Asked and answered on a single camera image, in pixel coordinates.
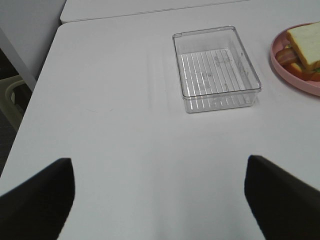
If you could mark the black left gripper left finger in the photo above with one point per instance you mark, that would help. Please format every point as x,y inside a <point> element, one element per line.
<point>38,208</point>

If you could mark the pale pink bacon strip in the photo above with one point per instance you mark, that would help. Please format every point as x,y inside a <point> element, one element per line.
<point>286,56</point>

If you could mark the green lettuce leaf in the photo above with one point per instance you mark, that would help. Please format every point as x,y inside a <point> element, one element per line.
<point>316,72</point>

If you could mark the pink round plate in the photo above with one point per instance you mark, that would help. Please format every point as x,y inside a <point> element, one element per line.
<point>277,44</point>

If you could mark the clear left plastic tray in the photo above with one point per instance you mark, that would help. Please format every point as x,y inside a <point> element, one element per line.
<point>215,72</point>

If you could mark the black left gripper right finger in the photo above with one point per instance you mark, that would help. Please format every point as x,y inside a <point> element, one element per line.
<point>284,207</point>

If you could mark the white chair frame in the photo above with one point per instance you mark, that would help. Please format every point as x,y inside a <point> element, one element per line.
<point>14,99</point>

